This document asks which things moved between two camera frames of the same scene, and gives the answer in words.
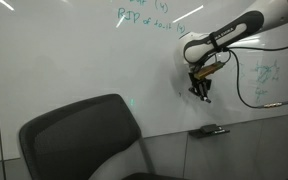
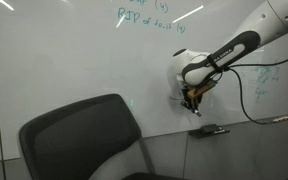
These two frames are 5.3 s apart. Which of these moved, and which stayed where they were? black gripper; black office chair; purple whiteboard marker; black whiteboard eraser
Moved: purple whiteboard marker; black gripper
Stayed: black whiteboard eraser; black office chair
